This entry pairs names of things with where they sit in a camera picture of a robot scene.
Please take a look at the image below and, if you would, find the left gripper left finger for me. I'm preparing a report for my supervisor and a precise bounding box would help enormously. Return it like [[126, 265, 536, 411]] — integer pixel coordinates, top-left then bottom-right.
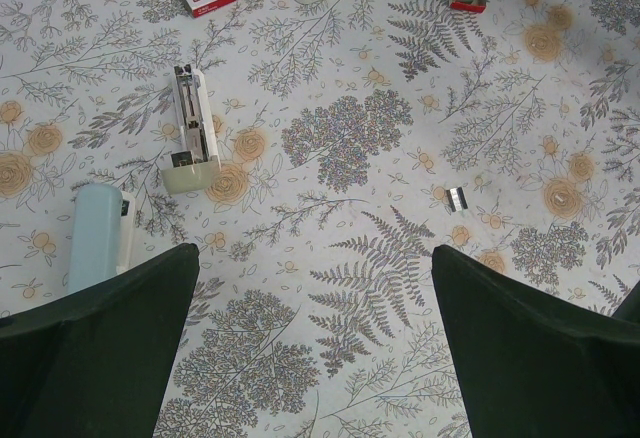
[[1, 244, 199, 437]]

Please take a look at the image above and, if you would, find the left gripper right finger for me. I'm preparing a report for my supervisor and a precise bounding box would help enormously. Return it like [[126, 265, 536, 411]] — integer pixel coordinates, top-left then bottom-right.
[[432, 246, 639, 437]]

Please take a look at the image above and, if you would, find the light blue stapler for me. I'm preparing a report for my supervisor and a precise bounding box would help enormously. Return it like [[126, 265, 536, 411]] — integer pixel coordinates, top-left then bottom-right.
[[67, 183, 136, 294]]

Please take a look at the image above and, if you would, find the small removed staple piece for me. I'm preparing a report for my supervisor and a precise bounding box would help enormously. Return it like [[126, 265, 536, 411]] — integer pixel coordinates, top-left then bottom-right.
[[445, 187, 469, 213]]

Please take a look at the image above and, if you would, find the olive green stapler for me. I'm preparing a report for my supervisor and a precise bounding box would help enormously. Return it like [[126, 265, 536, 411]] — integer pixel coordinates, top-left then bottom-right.
[[161, 64, 221, 195]]

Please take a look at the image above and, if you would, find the floral table mat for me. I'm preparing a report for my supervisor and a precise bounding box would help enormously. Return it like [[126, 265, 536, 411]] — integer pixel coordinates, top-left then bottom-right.
[[1, 0, 639, 437]]

